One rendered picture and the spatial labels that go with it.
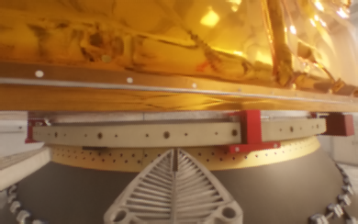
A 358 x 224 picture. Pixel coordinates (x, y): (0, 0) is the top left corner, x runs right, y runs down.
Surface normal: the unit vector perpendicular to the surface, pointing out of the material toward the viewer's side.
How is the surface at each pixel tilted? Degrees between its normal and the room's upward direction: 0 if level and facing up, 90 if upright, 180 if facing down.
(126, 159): 62
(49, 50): 129
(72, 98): 90
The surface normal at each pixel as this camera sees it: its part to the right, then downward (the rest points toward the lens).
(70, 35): 0.26, 0.67
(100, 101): 0.38, -0.07
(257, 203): 0.16, -0.53
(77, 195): -0.25, -0.51
